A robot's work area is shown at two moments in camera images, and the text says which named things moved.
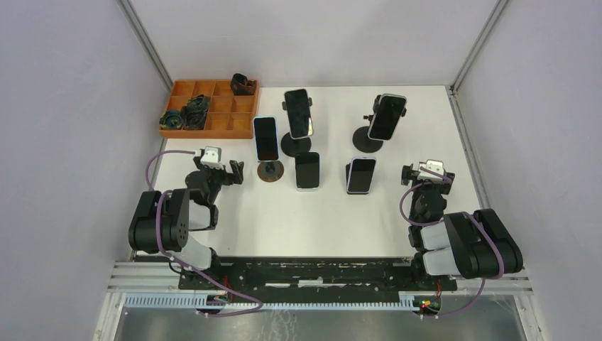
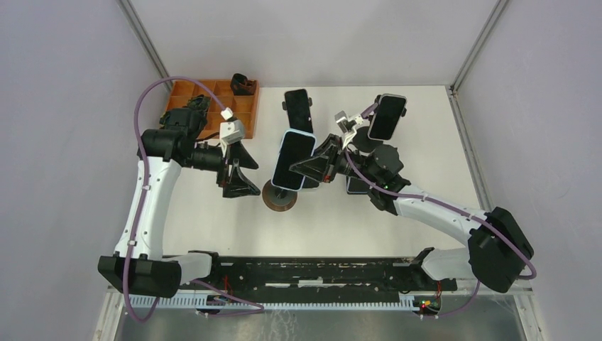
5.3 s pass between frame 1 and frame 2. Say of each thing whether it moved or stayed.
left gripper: moved
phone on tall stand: stayed
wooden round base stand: moved
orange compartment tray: stayed
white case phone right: stayed
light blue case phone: moved
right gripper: moved
